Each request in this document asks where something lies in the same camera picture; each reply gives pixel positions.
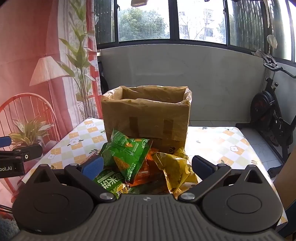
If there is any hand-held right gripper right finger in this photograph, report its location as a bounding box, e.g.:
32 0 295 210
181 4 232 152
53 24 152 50
178 156 265 202

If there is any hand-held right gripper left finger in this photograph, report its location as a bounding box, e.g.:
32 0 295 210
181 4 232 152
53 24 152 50
29 156 117 202

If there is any green packet large white print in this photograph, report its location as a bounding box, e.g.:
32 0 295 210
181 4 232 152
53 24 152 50
92 169 130 200

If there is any yellow snack packet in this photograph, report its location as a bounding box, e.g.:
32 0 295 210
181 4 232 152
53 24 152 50
151 148 200 195

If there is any green snack packet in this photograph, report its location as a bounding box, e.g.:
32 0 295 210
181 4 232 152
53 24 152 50
101 128 153 183

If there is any orange snack packet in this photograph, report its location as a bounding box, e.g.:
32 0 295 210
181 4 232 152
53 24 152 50
128 148 167 189

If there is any brown cardboard box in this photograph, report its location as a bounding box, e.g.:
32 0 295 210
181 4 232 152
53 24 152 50
101 85 193 154

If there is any checkered floral tablecloth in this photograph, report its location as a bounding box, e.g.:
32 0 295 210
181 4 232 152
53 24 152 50
43 117 289 230

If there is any blue fuzzy cloth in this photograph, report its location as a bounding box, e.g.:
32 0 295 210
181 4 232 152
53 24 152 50
0 216 20 241

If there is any brown cardboard sheet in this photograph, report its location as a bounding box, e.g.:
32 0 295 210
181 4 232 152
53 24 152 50
272 148 296 241

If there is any black exercise bike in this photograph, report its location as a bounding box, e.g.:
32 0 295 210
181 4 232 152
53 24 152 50
235 50 296 163

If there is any grey rag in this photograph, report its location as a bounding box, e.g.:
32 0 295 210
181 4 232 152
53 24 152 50
252 48 274 59

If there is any white rounded object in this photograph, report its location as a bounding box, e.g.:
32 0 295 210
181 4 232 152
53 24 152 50
267 34 278 49

